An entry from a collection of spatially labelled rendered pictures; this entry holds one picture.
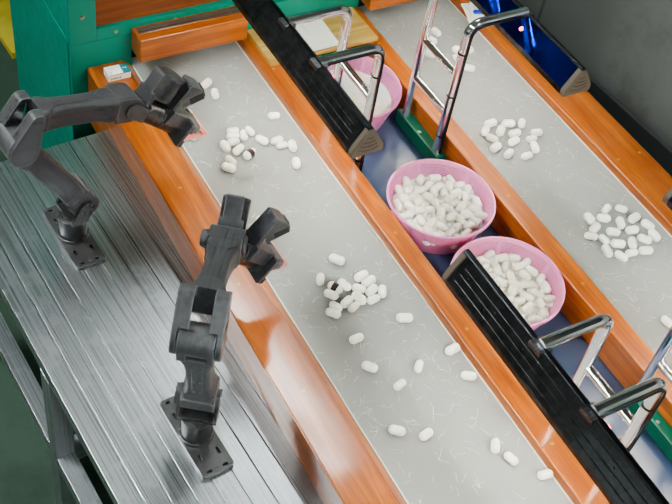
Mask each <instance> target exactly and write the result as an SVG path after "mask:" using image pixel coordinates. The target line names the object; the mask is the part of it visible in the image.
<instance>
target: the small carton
mask: <svg viewBox="0 0 672 504"><path fill-rule="evenodd" d="M104 75H105V77H106V78H107V80H108V82H111V81H116V80H120V79H124V78H129V77H131V70H130V69H129V67H128V65H127V64H126V63H123V64H118V65H114V66H110V67H105V68H104Z"/></svg>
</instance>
